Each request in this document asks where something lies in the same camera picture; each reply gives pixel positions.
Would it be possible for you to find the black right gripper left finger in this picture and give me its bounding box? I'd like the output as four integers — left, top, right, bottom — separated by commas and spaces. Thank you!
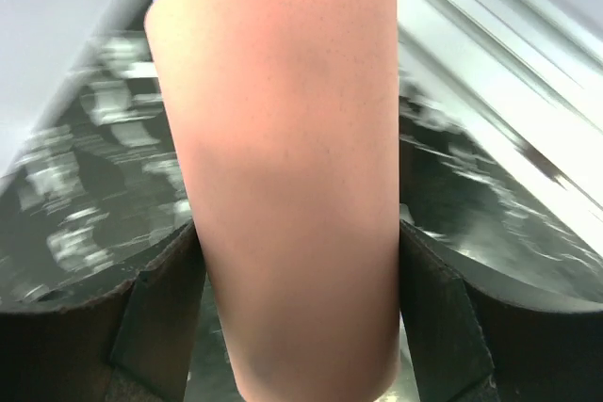
1, 223, 205, 401

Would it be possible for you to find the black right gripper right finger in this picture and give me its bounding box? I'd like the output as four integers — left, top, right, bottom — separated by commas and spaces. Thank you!
399, 222, 602, 402

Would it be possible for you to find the pink plastic cup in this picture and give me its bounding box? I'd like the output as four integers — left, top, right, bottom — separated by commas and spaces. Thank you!
145, 0, 399, 401

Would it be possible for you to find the black marble pattern mat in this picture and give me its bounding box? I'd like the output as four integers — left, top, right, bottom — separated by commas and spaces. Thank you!
1, 33, 602, 401

